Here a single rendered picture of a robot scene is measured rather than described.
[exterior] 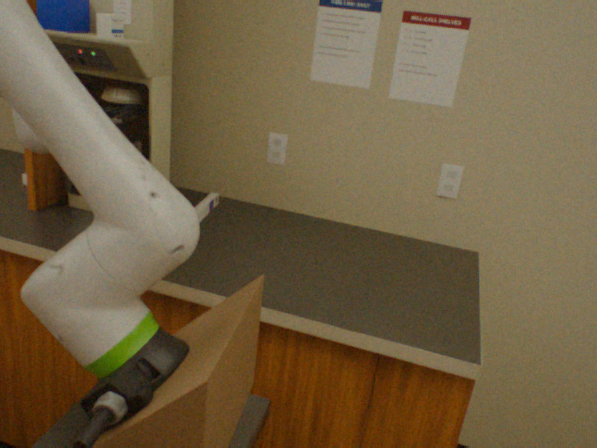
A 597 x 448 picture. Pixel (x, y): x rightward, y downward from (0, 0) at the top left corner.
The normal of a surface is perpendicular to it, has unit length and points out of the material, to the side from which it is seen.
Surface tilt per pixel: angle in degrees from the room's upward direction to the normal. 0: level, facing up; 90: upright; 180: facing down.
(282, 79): 90
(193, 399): 90
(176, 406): 90
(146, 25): 90
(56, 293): 80
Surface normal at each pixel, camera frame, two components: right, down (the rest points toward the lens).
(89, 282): -0.02, 0.21
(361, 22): -0.30, 0.32
